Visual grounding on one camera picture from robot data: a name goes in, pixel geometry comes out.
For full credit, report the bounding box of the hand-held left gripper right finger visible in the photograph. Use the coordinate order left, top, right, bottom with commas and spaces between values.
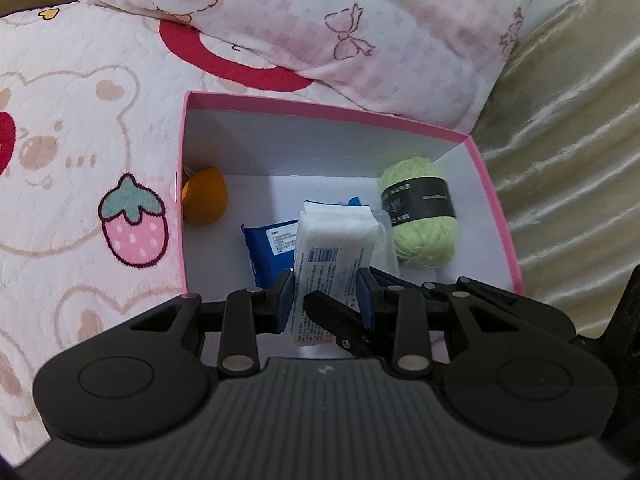
354, 267, 576, 380

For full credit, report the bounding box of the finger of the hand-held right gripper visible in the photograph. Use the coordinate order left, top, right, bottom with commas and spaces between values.
370, 267, 518, 306
304, 290, 381, 358

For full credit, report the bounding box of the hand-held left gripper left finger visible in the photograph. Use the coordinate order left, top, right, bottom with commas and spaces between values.
107, 269, 297, 380

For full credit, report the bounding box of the blue wipes packet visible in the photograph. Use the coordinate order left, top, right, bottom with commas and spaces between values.
241, 196, 373, 286

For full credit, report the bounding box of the white cotton pad packet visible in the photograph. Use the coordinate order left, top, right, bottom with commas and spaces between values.
290, 200, 388, 348

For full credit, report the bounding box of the green yarn ball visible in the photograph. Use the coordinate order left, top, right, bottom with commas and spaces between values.
377, 156, 458, 267

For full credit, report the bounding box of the orange makeup sponge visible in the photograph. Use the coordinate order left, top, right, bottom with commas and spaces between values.
181, 166, 228, 226

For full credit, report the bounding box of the pink cardboard box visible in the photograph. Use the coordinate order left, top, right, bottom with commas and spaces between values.
175, 91, 525, 296

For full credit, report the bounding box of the golden satin curtain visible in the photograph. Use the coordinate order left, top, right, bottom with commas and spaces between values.
472, 0, 640, 341

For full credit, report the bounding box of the pink checked pillow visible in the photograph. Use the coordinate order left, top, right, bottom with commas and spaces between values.
75, 0, 543, 133

